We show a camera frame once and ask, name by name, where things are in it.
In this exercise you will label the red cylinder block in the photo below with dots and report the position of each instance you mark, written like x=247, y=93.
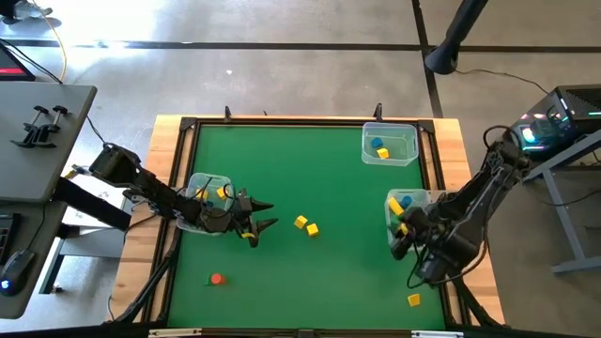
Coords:
x=216, y=279

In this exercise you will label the grey desk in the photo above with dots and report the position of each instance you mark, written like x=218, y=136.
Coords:
x=28, y=169

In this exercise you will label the black table clamp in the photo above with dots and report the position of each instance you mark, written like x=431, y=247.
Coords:
x=378, y=112
x=227, y=113

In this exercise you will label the black computer case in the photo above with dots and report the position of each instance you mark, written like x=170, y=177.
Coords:
x=577, y=103

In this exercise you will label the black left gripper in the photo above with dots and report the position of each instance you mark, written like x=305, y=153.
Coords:
x=220, y=220

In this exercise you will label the wooden table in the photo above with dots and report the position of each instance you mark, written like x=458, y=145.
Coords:
x=164, y=141

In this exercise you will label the black pole stand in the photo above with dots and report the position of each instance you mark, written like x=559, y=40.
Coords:
x=462, y=23

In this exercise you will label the blue cylinder block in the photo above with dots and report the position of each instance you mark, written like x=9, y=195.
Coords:
x=406, y=201

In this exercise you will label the long yellow block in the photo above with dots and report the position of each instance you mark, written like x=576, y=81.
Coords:
x=396, y=205

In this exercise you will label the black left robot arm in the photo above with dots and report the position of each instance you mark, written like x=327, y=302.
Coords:
x=150, y=188

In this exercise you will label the black table frame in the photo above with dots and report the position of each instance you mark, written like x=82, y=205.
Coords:
x=282, y=121

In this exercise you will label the clear plastic bin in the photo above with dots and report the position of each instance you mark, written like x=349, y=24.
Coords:
x=415, y=195
x=401, y=141
x=216, y=182

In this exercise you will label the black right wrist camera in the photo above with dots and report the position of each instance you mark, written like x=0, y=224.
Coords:
x=432, y=270

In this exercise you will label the yellow cylinder block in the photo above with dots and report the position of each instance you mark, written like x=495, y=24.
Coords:
x=404, y=228

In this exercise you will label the black keyboard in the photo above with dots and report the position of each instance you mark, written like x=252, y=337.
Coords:
x=4, y=237

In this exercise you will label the cream label strip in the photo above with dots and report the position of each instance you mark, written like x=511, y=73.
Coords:
x=176, y=332

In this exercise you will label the yellow gripper tag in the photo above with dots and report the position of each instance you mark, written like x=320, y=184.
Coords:
x=248, y=235

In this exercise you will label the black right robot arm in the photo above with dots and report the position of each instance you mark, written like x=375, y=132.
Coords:
x=483, y=188

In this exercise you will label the green table mat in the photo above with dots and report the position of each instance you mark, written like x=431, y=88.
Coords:
x=305, y=164

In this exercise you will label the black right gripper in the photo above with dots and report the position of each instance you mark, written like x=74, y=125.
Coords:
x=434, y=232

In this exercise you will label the blue cube block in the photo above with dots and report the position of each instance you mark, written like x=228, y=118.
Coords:
x=376, y=142

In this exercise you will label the black desk clamp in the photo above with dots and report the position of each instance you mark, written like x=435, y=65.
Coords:
x=27, y=138
x=47, y=138

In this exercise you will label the small green block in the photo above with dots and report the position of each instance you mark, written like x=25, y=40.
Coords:
x=207, y=282

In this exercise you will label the black computer mouse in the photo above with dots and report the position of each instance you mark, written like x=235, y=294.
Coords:
x=16, y=270

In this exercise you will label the yellow cube block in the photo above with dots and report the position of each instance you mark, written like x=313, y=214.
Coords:
x=203, y=193
x=300, y=221
x=413, y=299
x=312, y=229

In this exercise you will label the person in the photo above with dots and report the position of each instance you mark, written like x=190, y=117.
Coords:
x=33, y=10

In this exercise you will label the green cylinder block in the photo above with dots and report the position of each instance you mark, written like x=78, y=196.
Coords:
x=394, y=219

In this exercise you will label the grey metal table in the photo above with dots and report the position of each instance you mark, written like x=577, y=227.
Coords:
x=556, y=199

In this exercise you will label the black screen with red stripe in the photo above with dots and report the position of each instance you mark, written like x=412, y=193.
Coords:
x=11, y=63

